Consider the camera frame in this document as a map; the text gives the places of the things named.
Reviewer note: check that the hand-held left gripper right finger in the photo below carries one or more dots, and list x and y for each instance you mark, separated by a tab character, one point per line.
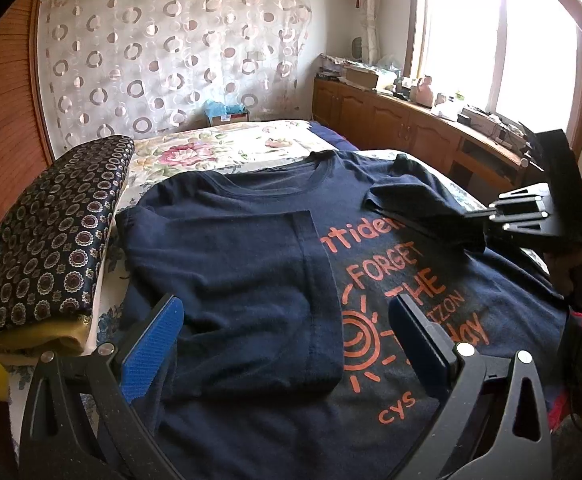
421	345

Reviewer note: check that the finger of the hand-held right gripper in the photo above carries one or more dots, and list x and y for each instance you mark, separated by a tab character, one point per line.
521	197
511	225

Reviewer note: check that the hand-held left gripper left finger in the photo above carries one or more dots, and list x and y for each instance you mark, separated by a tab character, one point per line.
150	355

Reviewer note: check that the navy printed t-shirt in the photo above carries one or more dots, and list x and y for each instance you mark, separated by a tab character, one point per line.
251	270

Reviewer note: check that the person's right hand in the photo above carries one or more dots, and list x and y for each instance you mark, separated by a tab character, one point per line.
578	272

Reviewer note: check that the blue floral bed sheet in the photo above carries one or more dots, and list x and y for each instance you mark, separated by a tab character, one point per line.
113	280

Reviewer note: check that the yellow cloth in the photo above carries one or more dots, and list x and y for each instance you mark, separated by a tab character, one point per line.
36	342

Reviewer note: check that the wooden cabinet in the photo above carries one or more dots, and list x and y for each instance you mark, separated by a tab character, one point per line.
401	120

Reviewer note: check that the pink container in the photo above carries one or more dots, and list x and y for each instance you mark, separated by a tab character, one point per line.
423	89

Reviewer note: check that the dark red cloth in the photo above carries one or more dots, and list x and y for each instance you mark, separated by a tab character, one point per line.
578	360

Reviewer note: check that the dark patterned folded cloth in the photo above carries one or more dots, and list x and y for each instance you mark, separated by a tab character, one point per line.
51	240

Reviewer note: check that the window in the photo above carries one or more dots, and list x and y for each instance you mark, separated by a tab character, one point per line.
496	35

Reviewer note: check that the navy blanket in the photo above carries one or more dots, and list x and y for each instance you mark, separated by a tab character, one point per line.
333	136

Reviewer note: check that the brown cardboard box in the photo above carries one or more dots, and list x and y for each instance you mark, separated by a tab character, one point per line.
362	77

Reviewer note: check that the floral blanket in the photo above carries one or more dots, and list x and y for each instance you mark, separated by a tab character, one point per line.
211	150

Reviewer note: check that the sheer window curtain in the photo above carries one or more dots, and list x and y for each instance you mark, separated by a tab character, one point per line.
376	5

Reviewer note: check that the small cardboard box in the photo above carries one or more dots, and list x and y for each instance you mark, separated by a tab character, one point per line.
226	114

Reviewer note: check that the wooden wardrobe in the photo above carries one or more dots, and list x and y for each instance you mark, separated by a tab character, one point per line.
6	110

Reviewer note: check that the circle patterned curtain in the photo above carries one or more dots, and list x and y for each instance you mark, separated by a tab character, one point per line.
171	55

